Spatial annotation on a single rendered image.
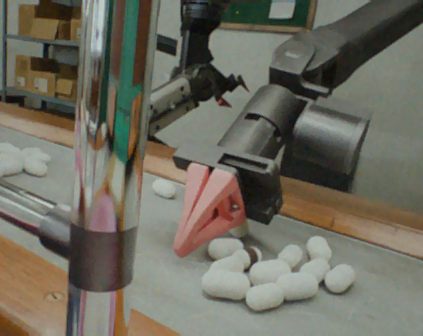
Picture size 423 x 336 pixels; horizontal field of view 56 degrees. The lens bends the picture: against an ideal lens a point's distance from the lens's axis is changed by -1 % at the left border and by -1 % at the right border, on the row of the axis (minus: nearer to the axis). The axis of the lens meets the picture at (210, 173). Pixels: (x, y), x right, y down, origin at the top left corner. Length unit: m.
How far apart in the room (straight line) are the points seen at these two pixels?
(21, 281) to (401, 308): 0.29
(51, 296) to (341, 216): 0.36
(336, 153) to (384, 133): 2.00
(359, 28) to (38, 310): 0.45
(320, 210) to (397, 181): 1.90
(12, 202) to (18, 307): 0.09
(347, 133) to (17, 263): 0.30
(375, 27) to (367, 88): 1.87
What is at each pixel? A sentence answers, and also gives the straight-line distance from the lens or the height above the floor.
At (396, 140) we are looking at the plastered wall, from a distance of 2.38.
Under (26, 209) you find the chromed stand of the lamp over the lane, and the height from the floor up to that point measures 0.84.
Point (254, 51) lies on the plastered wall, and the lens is 2.67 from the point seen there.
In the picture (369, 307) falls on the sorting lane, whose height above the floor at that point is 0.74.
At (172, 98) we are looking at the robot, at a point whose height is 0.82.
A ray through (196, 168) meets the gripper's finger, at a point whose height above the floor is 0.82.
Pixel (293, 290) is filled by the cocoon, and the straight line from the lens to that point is 0.32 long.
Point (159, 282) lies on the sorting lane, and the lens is 0.33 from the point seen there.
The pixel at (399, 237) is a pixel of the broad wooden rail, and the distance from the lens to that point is 0.50.
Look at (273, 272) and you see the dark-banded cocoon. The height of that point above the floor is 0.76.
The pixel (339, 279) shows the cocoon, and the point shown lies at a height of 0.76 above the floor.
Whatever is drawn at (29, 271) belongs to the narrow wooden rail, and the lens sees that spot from 0.29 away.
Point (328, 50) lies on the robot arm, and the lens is 0.48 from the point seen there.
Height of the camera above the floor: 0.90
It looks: 14 degrees down
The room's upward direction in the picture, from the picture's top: 8 degrees clockwise
